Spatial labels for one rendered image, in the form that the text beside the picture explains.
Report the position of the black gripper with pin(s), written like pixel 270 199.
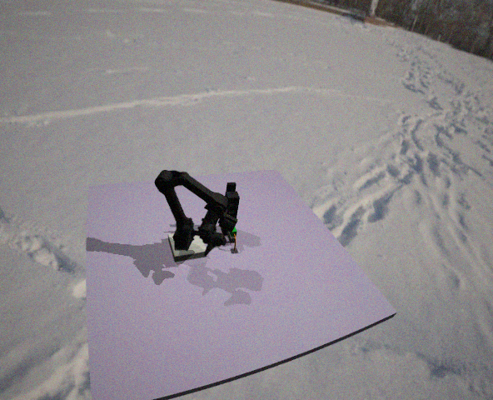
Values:
pixel 205 231

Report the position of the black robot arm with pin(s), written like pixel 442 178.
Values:
pixel 216 203

